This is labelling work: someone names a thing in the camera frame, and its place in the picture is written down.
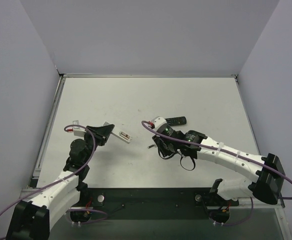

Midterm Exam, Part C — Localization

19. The white remote control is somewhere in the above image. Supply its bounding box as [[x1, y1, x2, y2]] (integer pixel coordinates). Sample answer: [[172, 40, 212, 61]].
[[110, 125, 133, 144]]

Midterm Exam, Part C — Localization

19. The black tv remote control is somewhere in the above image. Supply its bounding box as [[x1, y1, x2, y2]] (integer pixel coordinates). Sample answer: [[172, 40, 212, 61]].
[[165, 116, 187, 127]]

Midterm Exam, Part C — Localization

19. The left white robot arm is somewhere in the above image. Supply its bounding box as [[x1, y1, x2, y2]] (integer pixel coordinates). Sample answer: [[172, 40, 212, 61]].
[[5, 124, 115, 240]]

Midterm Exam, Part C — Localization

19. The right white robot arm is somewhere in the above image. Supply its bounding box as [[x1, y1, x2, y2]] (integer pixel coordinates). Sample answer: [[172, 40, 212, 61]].
[[152, 123, 285, 205]]

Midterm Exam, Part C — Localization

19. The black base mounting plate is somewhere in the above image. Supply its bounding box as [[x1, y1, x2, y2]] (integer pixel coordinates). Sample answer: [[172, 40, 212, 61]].
[[75, 187, 239, 220]]

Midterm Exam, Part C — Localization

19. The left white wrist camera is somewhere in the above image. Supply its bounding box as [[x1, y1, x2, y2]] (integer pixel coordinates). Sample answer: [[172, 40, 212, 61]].
[[72, 120, 86, 138]]

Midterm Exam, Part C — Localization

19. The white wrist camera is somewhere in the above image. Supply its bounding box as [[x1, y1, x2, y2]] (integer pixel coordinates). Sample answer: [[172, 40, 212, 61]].
[[150, 116, 167, 131], [72, 120, 86, 138]]

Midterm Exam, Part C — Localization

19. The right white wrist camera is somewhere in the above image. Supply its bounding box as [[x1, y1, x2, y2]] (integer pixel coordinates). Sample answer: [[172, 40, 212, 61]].
[[150, 116, 167, 131]]

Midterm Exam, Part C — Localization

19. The aluminium front rail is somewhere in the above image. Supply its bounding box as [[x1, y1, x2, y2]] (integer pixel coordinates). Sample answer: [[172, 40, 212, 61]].
[[15, 187, 286, 210]]

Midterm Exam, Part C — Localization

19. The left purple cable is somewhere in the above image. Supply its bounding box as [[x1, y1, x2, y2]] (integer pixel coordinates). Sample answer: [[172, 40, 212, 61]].
[[0, 124, 109, 240]]

